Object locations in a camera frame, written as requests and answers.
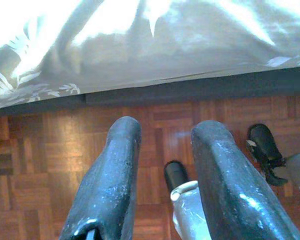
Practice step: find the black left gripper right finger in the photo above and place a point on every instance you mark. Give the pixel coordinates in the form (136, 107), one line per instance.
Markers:
(230, 187)

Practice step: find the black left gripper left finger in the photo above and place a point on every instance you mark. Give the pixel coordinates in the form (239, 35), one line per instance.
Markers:
(107, 180)

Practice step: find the silver left robot leg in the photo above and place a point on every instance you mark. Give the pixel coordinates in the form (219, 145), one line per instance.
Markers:
(187, 215)

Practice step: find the dark bed base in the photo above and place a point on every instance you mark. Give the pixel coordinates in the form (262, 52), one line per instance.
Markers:
(190, 87)

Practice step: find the grey floral bed sheet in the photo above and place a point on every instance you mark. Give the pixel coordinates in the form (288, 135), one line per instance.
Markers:
(140, 50)

